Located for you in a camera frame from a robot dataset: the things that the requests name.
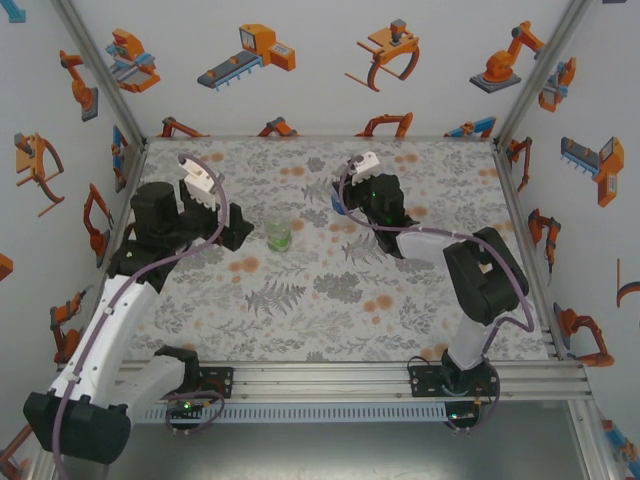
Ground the slotted grey cable duct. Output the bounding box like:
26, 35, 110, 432
67, 402, 449, 424

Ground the green plastic bottle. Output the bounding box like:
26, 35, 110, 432
264, 216, 294, 254

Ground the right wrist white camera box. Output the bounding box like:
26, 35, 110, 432
347, 150, 381, 187

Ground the grey metal panel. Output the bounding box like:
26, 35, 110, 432
54, 421, 586, 480

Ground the floral table cloth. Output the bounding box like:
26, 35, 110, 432
87, 137, 556, 364

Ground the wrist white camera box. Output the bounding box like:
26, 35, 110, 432
178, 153, 222, 211
347, 150, 381, 187

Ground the aluminium front rail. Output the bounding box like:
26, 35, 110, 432
47, 360, 594, 404

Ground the aluminium side rail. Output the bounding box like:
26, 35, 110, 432
492, 142, 569, 361
92, 139, 150, 301

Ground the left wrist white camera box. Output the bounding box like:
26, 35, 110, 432
178, 153, 222, 211

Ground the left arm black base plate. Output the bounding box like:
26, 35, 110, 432
143, 366, 235, 400

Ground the aluminium corner post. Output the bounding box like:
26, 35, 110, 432
492, 0, 594, 149
49, 0, 150, 149

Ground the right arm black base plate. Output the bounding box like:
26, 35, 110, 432
408, 355, 501, 399

